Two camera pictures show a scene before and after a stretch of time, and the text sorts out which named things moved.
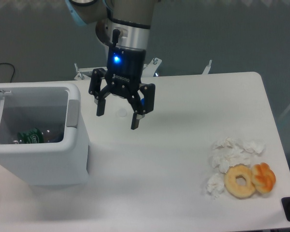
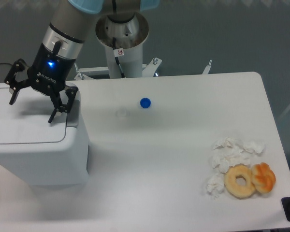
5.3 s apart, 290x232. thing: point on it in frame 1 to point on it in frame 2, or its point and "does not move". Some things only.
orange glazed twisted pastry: (263, 177) does not move
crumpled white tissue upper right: (251, 146) does not move
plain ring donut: (238, 191) does not move
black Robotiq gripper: (124, 71) to (47, 74)
